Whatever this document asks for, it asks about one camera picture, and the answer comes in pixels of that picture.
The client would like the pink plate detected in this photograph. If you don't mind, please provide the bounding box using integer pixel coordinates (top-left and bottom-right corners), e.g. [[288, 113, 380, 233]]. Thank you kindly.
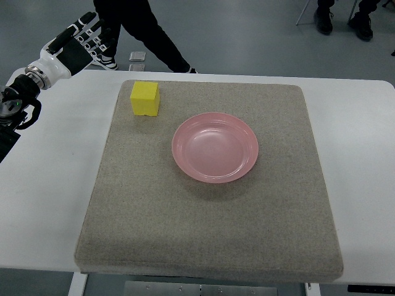
[[172, 112, 259, 184]]

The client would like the lower clear floor box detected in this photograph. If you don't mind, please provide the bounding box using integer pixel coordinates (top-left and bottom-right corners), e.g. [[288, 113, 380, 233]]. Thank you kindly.
[[128, 64, 145, 72]]

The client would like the metal table crossbar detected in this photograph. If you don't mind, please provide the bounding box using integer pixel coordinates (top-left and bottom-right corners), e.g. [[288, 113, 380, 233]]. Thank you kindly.
[[123, 281, 278, 296]]

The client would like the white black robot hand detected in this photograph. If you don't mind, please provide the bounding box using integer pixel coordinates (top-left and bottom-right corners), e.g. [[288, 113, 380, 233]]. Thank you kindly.
[[25, 12, 115, 89]]

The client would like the black white sneaker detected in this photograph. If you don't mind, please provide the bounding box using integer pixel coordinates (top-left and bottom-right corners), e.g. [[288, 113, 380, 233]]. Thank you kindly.
[[92, 51, 118, 70]]

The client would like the upper clear floor box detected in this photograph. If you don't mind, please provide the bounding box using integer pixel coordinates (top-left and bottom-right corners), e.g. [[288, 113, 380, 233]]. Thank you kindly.
[[128, 51, 146, 62]]

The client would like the person in black trousers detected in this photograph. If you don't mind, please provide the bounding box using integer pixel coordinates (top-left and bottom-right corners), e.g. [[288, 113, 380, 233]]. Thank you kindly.
[[93, 0, 196, 73]]

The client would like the clear floor box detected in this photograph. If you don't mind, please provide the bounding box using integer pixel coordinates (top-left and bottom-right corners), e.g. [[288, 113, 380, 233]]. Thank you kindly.
[[128, 51, 146, 62], [128, 64, 145, 72]]

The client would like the white table leg right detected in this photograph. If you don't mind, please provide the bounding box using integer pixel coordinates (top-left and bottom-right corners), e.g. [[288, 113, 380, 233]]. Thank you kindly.
[[305, 282, 321, 296]]

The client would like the yellow block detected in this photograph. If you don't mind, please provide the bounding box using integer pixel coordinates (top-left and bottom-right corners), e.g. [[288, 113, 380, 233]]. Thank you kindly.
[[130, 81, 160, 117]]

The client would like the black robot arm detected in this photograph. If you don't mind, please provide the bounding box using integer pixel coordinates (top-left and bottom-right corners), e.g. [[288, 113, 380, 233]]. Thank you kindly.
[[1, 73, 43, 160]]

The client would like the left black shoe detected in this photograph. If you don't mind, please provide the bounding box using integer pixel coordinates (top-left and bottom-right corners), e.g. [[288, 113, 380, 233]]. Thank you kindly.
[[314, 0, 335, 35]]

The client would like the beige fabric mat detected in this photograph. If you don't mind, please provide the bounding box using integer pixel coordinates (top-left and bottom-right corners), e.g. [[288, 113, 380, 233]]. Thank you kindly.
[[74, 80, 343, 282]]

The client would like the white table leg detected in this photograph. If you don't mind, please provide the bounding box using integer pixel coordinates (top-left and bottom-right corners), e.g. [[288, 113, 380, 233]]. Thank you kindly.
[[67, 273, 88, 296], [305, 282, 321, 296]]

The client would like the grey chair leg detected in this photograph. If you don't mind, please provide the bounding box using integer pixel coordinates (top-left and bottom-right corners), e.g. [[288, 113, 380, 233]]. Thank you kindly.
[[295, 0, 311, 26]]

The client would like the white table leg left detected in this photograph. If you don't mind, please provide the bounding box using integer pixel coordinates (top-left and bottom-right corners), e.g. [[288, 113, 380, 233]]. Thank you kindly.
[[67, 273, 88, 296]]

